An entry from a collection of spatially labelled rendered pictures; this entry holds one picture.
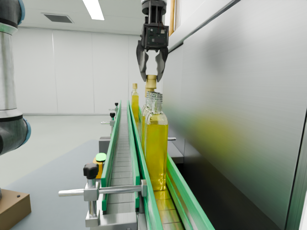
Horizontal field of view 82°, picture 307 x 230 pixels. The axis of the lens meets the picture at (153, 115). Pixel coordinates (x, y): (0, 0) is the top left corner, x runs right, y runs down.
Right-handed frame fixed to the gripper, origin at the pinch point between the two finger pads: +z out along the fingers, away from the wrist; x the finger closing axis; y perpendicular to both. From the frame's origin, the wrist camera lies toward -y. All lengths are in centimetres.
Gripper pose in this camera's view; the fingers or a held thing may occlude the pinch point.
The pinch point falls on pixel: (151, 77)
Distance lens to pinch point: 57.5
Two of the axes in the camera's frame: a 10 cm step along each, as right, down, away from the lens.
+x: 9.9, 0.0, 1.5
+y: 1.5, 1.8, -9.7
